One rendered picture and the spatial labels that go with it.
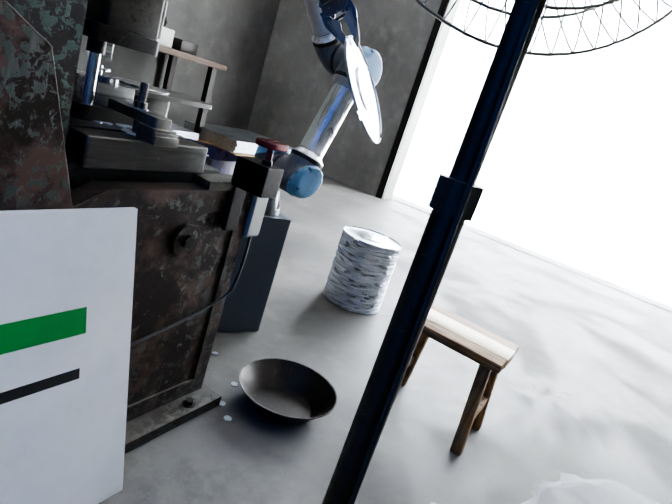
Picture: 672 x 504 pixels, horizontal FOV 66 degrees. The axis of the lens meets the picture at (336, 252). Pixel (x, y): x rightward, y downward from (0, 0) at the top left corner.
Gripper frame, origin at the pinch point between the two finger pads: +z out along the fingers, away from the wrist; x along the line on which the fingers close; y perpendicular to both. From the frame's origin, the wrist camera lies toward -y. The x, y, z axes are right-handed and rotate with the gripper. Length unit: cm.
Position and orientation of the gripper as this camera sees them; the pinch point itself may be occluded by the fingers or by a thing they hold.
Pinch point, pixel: (352, 43)
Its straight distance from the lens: 149.1
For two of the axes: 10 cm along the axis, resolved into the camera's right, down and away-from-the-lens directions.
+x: -8.7, 4.1, 2.6
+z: 4.5, 8.8, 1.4
